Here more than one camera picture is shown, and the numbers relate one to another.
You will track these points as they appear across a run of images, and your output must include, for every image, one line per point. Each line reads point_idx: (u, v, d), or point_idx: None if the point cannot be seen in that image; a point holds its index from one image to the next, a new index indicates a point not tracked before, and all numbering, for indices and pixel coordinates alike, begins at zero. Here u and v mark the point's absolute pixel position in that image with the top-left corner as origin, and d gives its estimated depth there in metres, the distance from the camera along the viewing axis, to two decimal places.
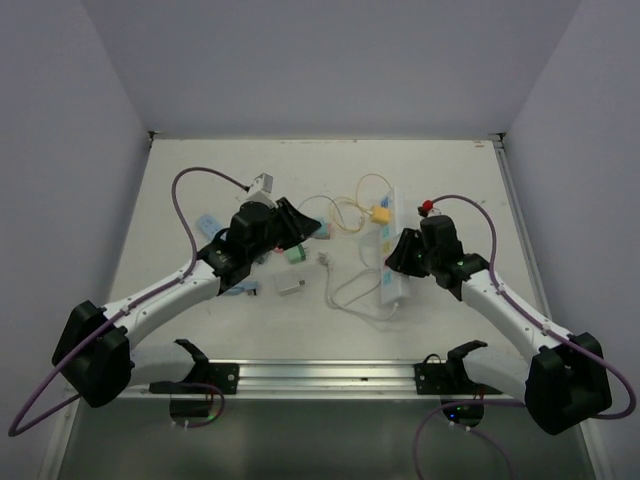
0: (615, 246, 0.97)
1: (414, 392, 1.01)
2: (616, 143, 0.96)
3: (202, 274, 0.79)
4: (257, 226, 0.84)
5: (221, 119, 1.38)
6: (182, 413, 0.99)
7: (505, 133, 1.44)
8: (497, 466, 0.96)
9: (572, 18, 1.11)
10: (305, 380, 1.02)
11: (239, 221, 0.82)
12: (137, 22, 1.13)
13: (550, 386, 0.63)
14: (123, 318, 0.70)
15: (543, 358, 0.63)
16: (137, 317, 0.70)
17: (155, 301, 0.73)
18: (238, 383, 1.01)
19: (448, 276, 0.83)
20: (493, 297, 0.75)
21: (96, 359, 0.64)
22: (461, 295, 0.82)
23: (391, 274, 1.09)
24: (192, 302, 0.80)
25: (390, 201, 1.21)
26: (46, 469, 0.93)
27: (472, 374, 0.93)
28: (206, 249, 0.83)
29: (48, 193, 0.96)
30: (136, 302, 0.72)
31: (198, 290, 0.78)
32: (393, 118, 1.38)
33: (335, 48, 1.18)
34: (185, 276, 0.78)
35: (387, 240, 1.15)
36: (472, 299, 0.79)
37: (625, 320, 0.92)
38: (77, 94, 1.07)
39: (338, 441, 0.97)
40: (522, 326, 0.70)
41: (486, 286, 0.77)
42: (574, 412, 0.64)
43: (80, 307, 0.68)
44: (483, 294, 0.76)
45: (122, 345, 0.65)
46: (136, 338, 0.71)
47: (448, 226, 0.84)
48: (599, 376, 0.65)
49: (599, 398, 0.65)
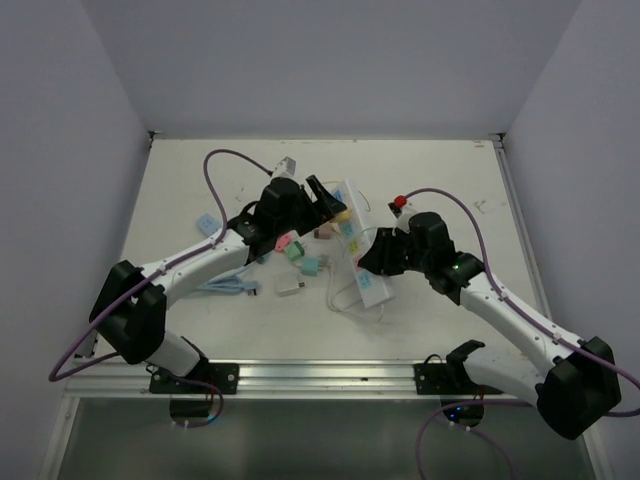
0: (615, 245, 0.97)
1: (414, 392, 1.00)
2: (617, 142, 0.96)
3: (234, 241, 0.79)
4: (287, 201, 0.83)
5: (222, 119, 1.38)
6: (182, 413, 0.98)
7: (504, 133, 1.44)
8: (497, 466, 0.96)
9: (572, 18, 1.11)
10: (306, 380, 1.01)
11: (271, 195, 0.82)
12: (137, 22, 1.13)
13: (566, 395, 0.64)
14: (161, 277, 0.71)
15: (559, 371, 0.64)
16: (174, 277, 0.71)
17: (190, 264, 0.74)
18: (239, 383, 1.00)
19: (445, 281, 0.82)
20: (497, 303, 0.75)
21: (136, 315, 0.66)
22: (460, 300, 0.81)
23: (369, 276, 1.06)
24: (222, 269, 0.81)
25: (345, 195, 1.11)
26: (46, 472, 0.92)
27: (475, 375, 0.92)
28: (234, 220, 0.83)
29: (47, 192, 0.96)
30: (172, 263, 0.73)
31: (228, 257, 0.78)
32: (392, 118, 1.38)
33: (334, 48, 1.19)
34: (217, 242, 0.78)
35: (353, 238, 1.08)
36: (472, 304, 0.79)
37: (626, 319, 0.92)
38: (77, 94, 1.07)
39: (338, 442, 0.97)
40: (533, 335, 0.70)
41: (487, 292, 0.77)
42: (591, 417, 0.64)
43: (119, 267, 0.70)
44: (485, 300, 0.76)
45: (161, 303, 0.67)
46: (172, 297, 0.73)
47: (439, 227, 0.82)
48: (610, 376, 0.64)
49: (611, 398, 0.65)
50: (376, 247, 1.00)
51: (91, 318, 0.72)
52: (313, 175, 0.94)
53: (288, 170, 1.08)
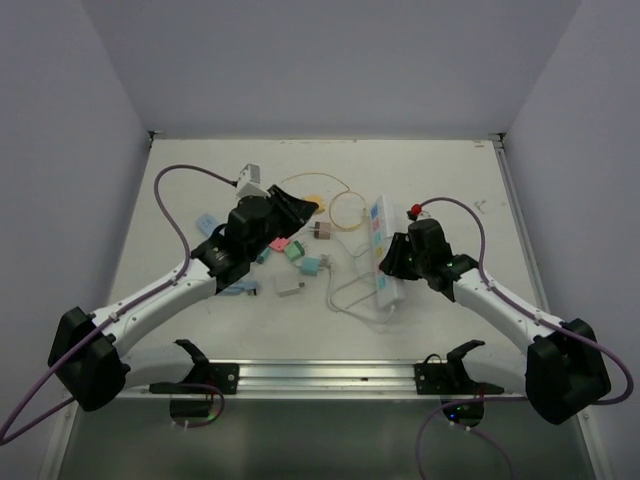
0: (615, 246, 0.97)
1: (414, 392, 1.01)
2: (617, 143, 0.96)
3: (196, 274, 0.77)
4: (255, 223, 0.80)
5: (221, 119, 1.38)
6: (182, 413, 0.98)
7: (504, 134, 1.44)
8: (497, 466, 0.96)
9: (573, 19, 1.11)
10: (306, 380, 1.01)
11: (237, 218, 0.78)
12: (137, 22, 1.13)
13: (547, 374, 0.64)
14: (112, 325, 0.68)
15: (540, 348, 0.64)
16: (126, 325, 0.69)
17: (144, 307, 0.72)
18: (239, 383, 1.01)
19: (440, 279, 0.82)
20: (485, 294, 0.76)
21: (89, 364, 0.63)
22: (453, 296, 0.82)
23: (385, 278, 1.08)
24: (190, 301, 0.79)
25: (379, 206, 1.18)
26: (46, 471, 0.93)
27: (472, 373, 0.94)
28: (202, 247, 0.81)
29: (47, 192, 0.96)
30: (125, 308, 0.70)
31: (191, 291, 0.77)
32: (392, 118, 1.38)
33: (334, 48, 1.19)
34: (178, 277, 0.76)
35: (380, 244, 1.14)
36: (463, 298, 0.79)
37: (626, 320, 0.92)
38: (76, 94, 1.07)
39: (339, 442, 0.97)
40: (517, 319, 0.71)
41: (477, 284, 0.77)
42: (575, 401, 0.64)
43: (70, 314, 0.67)
44: (475, 292, 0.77)
45: (111, 354, 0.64)
46: (126, 345, 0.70)
47: (436, 228, 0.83)
48: (595, 359, 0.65)
49: (598, 384, 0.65)
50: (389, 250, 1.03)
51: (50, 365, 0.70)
52: (275, 185, 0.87)
53: (253, 179, 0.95)
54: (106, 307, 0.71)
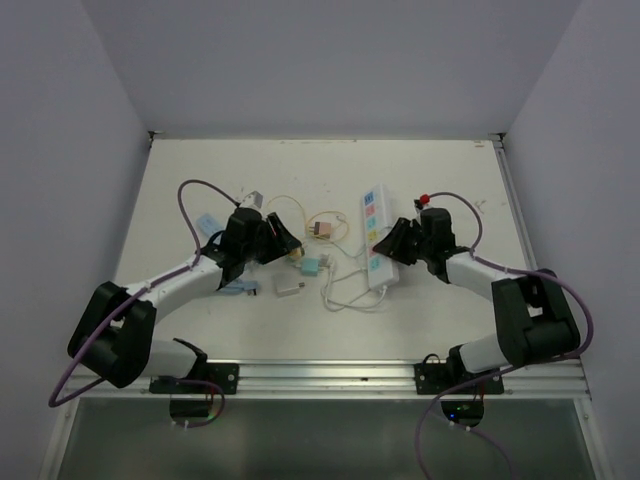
0: (615, 245, 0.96)
1: (414, 392, 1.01)
2: (617, 142, 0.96)
3: (208, 264, 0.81)
4: (251, 227, 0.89)
5: (222, 119, 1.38)
6: (183, 412, 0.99)
7: (505, 133, 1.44)
8: (497, 467, 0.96)
9: (573, 19, 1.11)
10: (306, 380, 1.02)
11: (236, 221, 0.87)
12: (137, 23, 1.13)
13: (509, 306, 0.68)
14: (147, 294, 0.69)
15: (503, 283, 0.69)
16: (159, 294, 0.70)
17: (171, 283, 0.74)
18: (239, 383, 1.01)
19: (437, 264, 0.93)
20: (469, 261, 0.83)
21: (127, 330, 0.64)
22: (449, 279, 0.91)
23: (379, 259, 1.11)
24: (197, 292, 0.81)
25: (376, 194, 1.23)
26: (46, 470, 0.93)
27: (470, 365, 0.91)
28: (204, 249, 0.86)
29: (47, 192, 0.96)
30: (155, 282, 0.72)
31: (204, 279, 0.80)
32: (392, 118, 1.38)
33: (333, 48, 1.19)
34: (194, 264, 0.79)
35: (374, 229, 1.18)
36: (453, 271, 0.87)
37: (626, 320, 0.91)
38: (77, 96, 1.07)
39: (338, 442, 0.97)
40: (492, 274, 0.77)
41: (463, 256, 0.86)
42: (537, 341, 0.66)
43: (102, 288, 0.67)
44: (462, 262, 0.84)
45: (150, 317, 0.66)
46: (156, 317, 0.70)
47: (445, 219, 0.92)
48: (560, 304, 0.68)
49: (564, 328, 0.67)
50: (394, 234, 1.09)
51: (69, 348, 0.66)
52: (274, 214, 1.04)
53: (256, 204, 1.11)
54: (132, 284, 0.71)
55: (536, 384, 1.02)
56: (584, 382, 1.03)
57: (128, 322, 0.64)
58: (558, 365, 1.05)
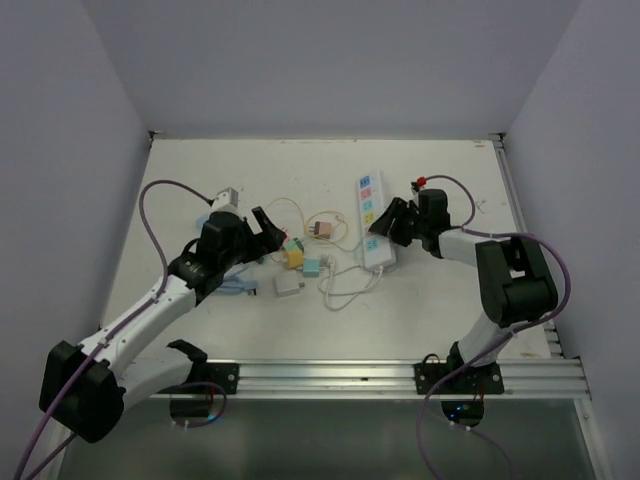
0: (616, 244, 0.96)
1: (414, 392, 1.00)
2: (618, 141, 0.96)
3: (176, 288, 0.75)
4: (229, 233, 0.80)
5: (222, 119, 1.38)
6: (183, 412, 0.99)
7: (504, 133, 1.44)
8: (497, 467, 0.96)
9: (574, 18, 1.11)
10: (305, 380, 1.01)
11: (211, 228, 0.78)
12: (138, 23, 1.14)
13: (489, 264, 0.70)
14: (104, 351, 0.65)
15: (486, 244, 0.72)
16: (118, 347, 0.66)
17: (132, 327, 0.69)
18: (239, 383, 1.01)
19: (431, 241, 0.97)
20: (461, 234, 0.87)
21: (87, 393, 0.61)
22: (442, 254, 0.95)
23: (376, 239, 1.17)
24: (173, 318, 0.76)
25: (372, 178, 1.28)
26: (46, 470, 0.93)
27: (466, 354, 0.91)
28: (176, 262, 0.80)
29: (47, 191, 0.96)
30: (113, 332, 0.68)
31: (175, 306, 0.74)
32: (392, 118, 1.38)
33: (333, 48, 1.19)
34: (159, 295, 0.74)
35: (370, 211, 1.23)
36: (445, 243, 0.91)
37: (626, 319, 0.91)
38: (78, 97, 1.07)
39: (339, 442, 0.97)
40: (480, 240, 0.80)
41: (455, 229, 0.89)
42: (515, 295, 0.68)
43: (56, 348, 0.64)
44: (454, 234, 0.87)
45: (108, 379, 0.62)
46: (121, 367, 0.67)
47: (441, 199, 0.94)
48: (539, 263, 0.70)
49: (542, 287, 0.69)
50: (389, 212, 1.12)
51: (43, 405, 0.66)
52: (259, 207, 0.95)
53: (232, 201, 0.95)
54: (92, 337, 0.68)
55: (537, 384, 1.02)
56: (584, 382, 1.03)
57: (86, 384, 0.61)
58: (558, 365, 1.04)
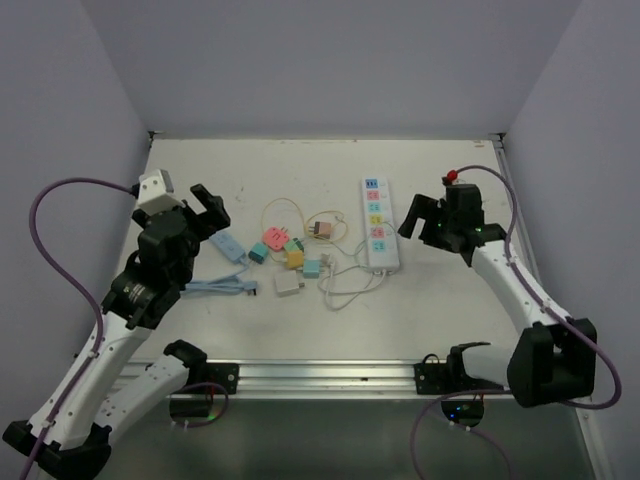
0: (616, 244, 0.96)
1: (414, 392, 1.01)
2: (617, 140, 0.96)
3: (116, 333, 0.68)
4: (173, 242, 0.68)
5: (223, 120, 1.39)
6: (183, 413, 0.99)
7: (504, 134, 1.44)
8: (497, 466, 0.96)
9: (573, 18, 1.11)
10: (304, 380, 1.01)
11: (147, 242, 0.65)
12: (137, 22, 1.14)
13: (536, 360, 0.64)
14: (53, 430, 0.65)
15: (536, 333, 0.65)
16: (65, 422, 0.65)
17: (76, 396, 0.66)
18: (239, 383, 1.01)
19: (463, 240, 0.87)
20: (504, 270, 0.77)
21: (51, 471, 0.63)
22: (472, 264, 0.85)
23: (384, 242, 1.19)
24: (129, 356, 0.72)
25: (380, 184, 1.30)
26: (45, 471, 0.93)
27: (471, 366, 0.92)
28: (116, 286, 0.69)
29: (46, 191, 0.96)
30: (57, 406, 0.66)
31: (120, 353, 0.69)
32: (392, 118, 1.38)
33: (333, 49, 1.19)
34: (97, 349, 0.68)
35: (377, 214, 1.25)
36: (481, 264, 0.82)
37: (626, 318, 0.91)
38: (78, 99, 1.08)
39: (339, 442, 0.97)
40: (528, 307, 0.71)
41: (497, 256, 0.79)
42: (552, 391, 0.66)
43: (7, 432, 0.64)
44: (497, 268, 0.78)
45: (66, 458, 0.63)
46: (80, 432, 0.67)
47: (473, 192, 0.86)
48: (587, 364, 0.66)
49: (581, 384, 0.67)
50: (410, 214, 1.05)
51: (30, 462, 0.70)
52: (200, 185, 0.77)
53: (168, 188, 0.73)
54: (41, 408, 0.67)
55: None
56: None
57: (44, 464, 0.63)
58: None
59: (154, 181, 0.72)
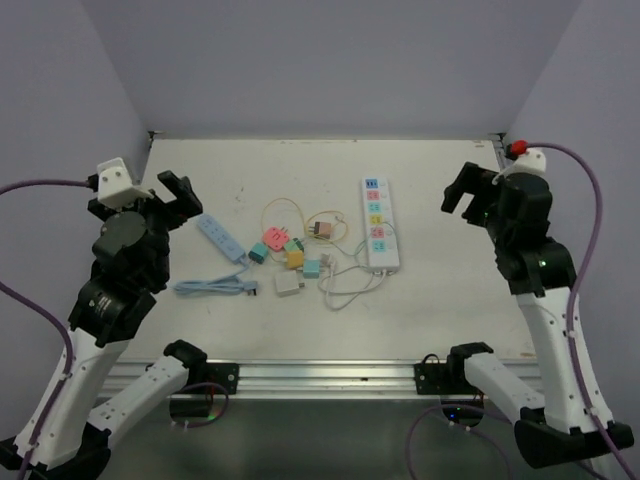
0: (616, 244, 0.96)
1: (414, 392, 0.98)
2: (617, 140, 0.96)
3: (87, 351, 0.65)
4: (136, 250, 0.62)
5: (223, 120, 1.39)
6: (182, 413, 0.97)
7: (505, 134, 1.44)
8: (496, 466, 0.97)
9: (573, 18, 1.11)
10: (305, 380, 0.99)
11: (109, 253, 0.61)
12: (136, 22, 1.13)
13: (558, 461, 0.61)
14: (37, 451, 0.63)
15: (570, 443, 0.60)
16: (47, 445, 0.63)
17: (55, 417, 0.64)
18: (238, 383, 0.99)
19: (516, 267, 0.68)
20: (558, 342, 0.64)
21: None
22: (516, 295, 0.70)
23: (384, 242, 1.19)
24: (108, 370, 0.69)
25: (380, 184, 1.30)
26: None
27: (469, 373, 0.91)
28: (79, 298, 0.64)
29: (46, 191, 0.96)
30: (37, 429, 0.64)
31: (95, 369, 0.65)
32: (392, 118, 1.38)
33: (333, 49, 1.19)
34: (69, 369, 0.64)
35: (377, 214, 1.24)
36: (529, 309, 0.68)
37: (626, 318, 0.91)
38: (78, 99, 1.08)
39: (338, 442, 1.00)
40: (572, 405, 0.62)
41: (555, 317, 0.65)
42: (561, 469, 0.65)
43: None
44: (552, 337, 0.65)
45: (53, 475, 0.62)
46: (68, 449, 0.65)
47: (545, 199, 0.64)
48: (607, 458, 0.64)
49: None
50: (454, 185, 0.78)
51: None
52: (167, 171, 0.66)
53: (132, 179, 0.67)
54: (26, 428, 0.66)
55: None
56: None
57: None
58: None
59: (116, 172, 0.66)
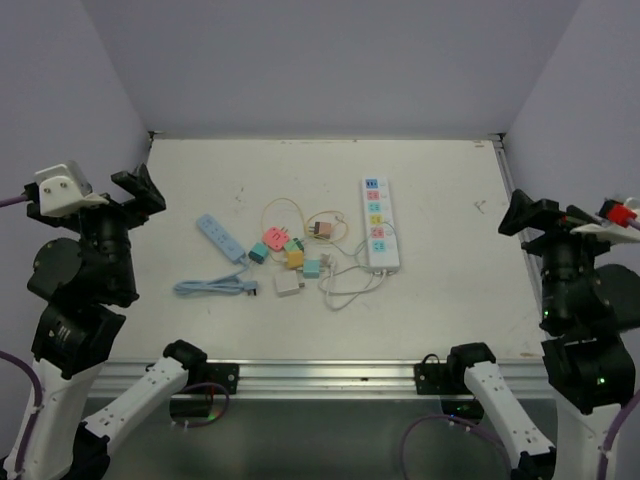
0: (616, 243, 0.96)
1: (415, 392, 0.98)
2: (617, 139, 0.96)
3: (58, 380, 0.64)
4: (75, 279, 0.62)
5: (223, 120, 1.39)
6: (183, 413, 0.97)
7: (504, 134, 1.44)
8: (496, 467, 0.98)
9: (573, 18, 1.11)
10: (305, 380, 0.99)
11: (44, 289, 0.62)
12: (136, 21, 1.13)
13: None
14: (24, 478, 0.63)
15: None
16: (33, 472, 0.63)
17: (36, 446, 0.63)
18: (239, 383, 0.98)
19: (567, 368, 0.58)
20: (589, 457, 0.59)
21: None
22: (557, 388, 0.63)
23: (384, 242, 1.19)
24: (83, 394, 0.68)
25: (380, 184, 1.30)
26: None
27: (468, 378, 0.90)
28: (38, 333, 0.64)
29: None
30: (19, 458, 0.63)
31: (68, 397, 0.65)
32: (392, 118, 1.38)
33: (333, 49, 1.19)
34: (42, 400, 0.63)
35: (377, 214, 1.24)
36: (567, 411, 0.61)
37: None
38: (77, 99, 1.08)
39: (339, 442, 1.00)
40: None
41: (593, 433, 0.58)
42: None
43: None
44: (586, 449, 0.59)
45: None
46: (57, 470, 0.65)
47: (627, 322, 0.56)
48: None
49: None
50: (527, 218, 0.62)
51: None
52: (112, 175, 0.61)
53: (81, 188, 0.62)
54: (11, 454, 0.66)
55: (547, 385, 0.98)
56: None
57: None
58: None
59: (61, 182, 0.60)
